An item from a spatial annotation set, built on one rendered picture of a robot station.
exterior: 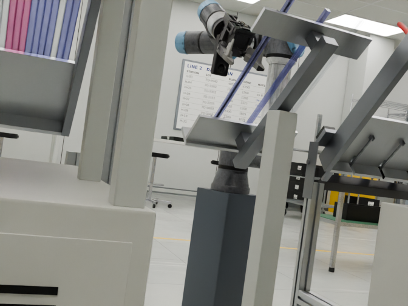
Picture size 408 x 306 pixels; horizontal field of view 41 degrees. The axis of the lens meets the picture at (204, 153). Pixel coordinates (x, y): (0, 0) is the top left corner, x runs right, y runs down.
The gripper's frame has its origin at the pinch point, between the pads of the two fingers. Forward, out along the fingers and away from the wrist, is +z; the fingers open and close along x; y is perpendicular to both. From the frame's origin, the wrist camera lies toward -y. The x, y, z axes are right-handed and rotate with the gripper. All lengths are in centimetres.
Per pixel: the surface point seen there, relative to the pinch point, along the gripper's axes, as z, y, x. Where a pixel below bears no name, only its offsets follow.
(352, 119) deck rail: 10.8, -4.0, 32.2
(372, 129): 10.6, -5.7, 41.1
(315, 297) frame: 36, -48, 29
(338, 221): -105, -136, 182
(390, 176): 12, -20, 57
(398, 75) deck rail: 18.5, 14.2, 30.8
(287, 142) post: 15.2, -11.8, 11.7
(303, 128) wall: -539, -297, 481
